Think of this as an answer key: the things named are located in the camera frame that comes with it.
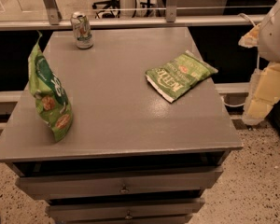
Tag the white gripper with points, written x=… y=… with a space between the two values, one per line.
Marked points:
x=275 y=34

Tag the green rice chip bag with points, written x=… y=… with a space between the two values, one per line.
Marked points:
x=51 y=101

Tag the green kettle chip bag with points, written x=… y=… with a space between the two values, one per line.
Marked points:
x=175 y=78

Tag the grey drawer cabinet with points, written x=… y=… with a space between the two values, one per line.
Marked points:
x=120 y=122

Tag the black office chair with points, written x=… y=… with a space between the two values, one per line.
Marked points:
x=106 y=9

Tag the lower grey drawer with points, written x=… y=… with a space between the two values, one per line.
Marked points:
x=127 y=211

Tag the grey drawer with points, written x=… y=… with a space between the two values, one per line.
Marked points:
x=127 y=211
x=119 y=183

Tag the green white soda can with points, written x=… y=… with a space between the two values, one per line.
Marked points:
x=82 y=30

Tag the top grey drawer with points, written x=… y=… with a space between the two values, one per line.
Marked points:
x=119 y=183

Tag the metal window rail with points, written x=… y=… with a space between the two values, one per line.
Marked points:
x=146 y=22

